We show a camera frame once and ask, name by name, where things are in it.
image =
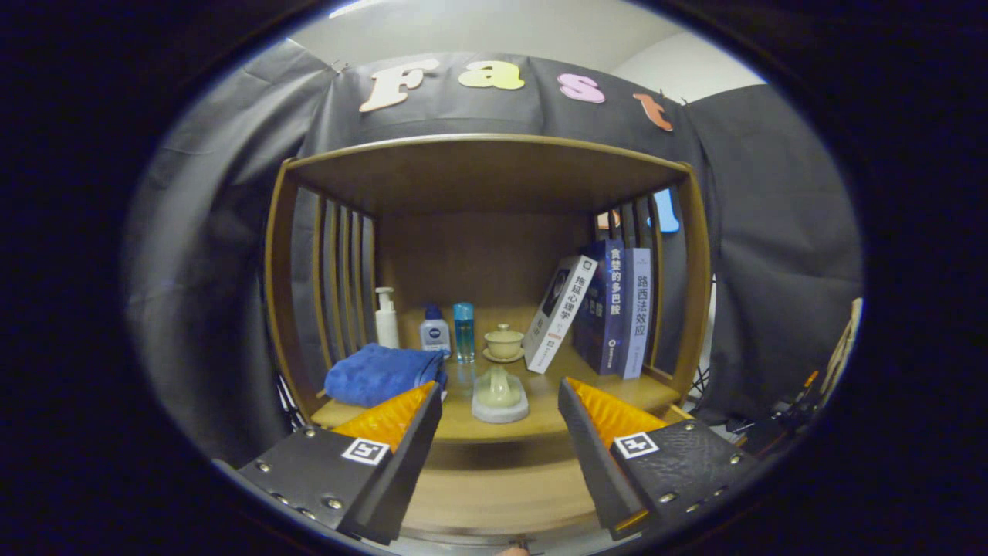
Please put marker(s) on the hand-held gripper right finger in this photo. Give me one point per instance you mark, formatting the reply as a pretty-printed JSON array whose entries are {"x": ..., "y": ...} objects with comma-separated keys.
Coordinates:
[{"x": 590, "y": 463}]

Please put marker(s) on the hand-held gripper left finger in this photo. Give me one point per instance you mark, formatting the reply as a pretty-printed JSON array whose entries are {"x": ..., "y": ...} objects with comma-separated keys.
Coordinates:
[{"x": 409, "y": 463}]

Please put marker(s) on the wooden drawer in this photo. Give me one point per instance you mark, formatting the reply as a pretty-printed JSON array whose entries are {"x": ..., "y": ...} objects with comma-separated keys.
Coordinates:
[{"x": 502, "y": 494}]

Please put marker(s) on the wooden countertop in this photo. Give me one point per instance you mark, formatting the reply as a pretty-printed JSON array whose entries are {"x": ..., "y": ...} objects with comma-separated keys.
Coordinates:
[{"x": 540, "y": 401}]

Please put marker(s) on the wooden cabinet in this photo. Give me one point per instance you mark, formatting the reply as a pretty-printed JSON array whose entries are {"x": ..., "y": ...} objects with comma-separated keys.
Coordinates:
[{"x": 478, "y": 177}]

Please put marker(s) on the blue folded towel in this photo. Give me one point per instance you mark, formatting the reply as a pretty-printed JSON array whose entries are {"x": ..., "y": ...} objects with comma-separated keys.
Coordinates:
[{"x": 378, "y": 374}]

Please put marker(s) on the white bottle with blue cap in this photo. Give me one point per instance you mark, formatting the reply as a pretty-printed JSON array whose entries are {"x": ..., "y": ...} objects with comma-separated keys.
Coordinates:
[{"x": 434, "y": 332}]

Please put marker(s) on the clear blue bottle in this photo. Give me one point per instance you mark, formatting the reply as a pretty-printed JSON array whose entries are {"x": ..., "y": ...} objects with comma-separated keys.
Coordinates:
[{"x": 464, "y": 332}]

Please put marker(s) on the white pump bottle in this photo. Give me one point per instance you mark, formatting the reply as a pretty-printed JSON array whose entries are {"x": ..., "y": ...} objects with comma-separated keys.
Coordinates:
[{"x": 386, "y": 320}]

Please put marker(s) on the beige lidded teacup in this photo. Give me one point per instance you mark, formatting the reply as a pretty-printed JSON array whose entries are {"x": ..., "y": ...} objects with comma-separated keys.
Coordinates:
[{"x": 503, "y": 344}]

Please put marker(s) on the white book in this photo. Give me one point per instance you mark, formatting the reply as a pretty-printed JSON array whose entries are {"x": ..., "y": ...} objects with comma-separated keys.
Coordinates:
[{"x": 559, "y": 316}]

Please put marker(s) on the dark blue book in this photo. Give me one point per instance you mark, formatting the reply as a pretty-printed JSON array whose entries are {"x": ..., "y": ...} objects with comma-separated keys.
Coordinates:
[{"x": 606, "y": 309}]

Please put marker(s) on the pale lilac book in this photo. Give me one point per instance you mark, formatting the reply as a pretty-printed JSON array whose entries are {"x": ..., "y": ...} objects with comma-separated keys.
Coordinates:
[{"x": 637, "y": 309}]

